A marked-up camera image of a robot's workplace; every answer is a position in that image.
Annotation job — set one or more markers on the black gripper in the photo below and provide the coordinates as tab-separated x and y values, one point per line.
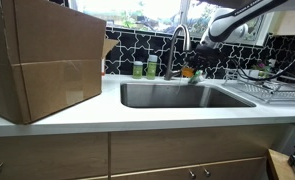
208	58

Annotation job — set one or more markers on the small orange bowl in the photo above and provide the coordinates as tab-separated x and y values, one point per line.
187	72

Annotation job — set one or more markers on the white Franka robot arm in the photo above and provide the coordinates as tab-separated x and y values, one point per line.
240	16

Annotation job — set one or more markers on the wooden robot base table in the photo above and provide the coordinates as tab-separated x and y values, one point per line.
280	166

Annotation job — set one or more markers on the stainless steel sink basin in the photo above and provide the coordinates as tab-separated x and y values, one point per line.
187	96

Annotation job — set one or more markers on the kitchen window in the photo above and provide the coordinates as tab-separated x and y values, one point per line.
147	13

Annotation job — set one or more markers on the green sponge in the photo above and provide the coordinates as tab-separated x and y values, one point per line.
195	78

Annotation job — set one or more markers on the brushed steel gooseneck faucet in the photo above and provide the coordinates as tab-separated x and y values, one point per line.
173	50

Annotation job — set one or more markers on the tall green soap bottle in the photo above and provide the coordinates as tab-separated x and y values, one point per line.
151	68

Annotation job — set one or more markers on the small pink flower plant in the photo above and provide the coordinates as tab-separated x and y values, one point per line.
261	68

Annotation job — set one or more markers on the wooden base cabinet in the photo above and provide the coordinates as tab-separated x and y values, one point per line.
153	153

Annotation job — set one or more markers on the round metal cabinet knob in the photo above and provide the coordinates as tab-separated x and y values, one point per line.
206	172
192	173

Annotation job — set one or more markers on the brown cardboard box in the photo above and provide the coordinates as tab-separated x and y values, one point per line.
53	60

